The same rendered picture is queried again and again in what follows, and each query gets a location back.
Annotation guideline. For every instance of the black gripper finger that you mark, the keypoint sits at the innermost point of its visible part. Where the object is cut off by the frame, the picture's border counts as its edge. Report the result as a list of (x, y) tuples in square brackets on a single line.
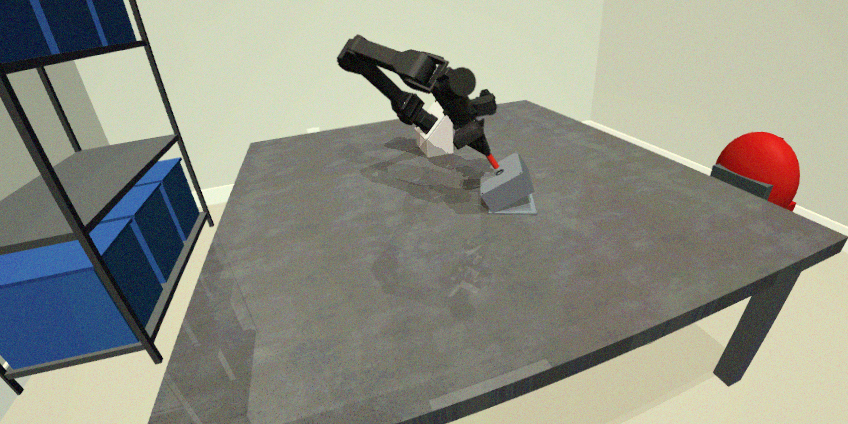
[(480, 145), (481, 122)]

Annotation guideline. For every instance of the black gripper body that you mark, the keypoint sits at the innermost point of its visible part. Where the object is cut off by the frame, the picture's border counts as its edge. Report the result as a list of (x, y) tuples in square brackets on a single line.
[(469, 130)]

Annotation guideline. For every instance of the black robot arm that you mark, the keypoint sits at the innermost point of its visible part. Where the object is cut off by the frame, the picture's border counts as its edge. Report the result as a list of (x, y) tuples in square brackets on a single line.
[(416, 70)]

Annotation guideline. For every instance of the red peg with white band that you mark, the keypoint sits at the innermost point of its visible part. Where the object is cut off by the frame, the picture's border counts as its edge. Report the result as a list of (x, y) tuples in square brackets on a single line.
[(492, 161)]

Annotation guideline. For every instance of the grey sloped panel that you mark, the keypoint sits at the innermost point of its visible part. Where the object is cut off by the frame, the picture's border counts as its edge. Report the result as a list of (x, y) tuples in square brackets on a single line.
[(508, 189)]

